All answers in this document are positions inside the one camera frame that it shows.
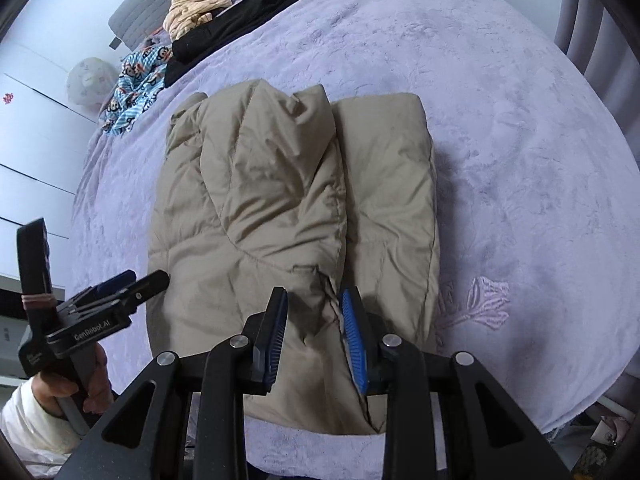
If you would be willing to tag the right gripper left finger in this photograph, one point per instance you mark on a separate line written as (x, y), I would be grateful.
(183, 418)

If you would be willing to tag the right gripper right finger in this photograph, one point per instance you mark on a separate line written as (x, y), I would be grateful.
(446, 418)

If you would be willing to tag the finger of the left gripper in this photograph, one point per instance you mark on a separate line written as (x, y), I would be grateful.
(105, 289)
(127, 300)

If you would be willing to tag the beige puffer jacket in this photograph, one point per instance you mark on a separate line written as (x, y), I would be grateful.
(260, 189)

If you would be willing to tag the left hand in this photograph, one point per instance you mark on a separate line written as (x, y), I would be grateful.
(48, 389)

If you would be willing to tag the white wardrobe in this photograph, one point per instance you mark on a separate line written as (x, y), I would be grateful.
(43, 145)

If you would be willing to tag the blue monkey print garment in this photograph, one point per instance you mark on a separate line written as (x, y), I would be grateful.
(140, 81)

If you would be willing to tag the beige striped garment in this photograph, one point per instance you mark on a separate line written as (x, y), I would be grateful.
(185, 15)

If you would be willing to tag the black folded sweater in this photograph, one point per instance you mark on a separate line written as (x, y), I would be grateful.
(232, 24)

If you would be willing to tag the lavender curtain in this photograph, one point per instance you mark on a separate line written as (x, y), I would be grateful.
(591, 34)

